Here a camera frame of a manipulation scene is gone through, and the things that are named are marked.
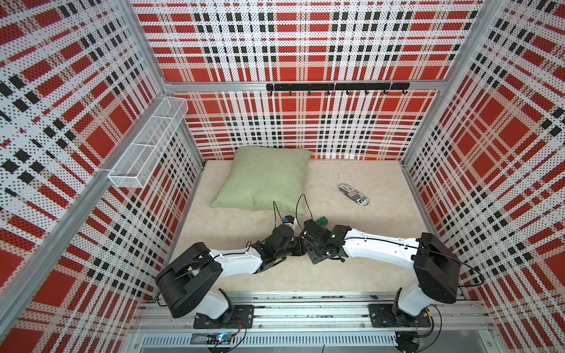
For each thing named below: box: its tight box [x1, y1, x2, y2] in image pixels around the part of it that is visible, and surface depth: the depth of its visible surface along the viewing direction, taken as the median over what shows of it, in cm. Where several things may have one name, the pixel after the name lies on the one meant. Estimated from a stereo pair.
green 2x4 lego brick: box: [314, 216, 329, 227], surface depth 98 cm
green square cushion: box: [209, 145, 313, 215], surface depth 97 cm
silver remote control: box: [338, 183, 371, 206], surface depth 106 cm
